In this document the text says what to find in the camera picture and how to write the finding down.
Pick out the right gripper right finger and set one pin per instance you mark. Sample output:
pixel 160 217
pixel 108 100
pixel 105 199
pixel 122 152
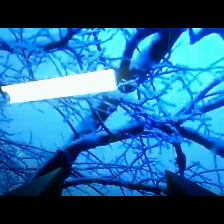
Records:
pixel 182 186

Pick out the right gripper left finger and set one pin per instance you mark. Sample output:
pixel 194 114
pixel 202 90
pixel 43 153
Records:
pixel 45 185

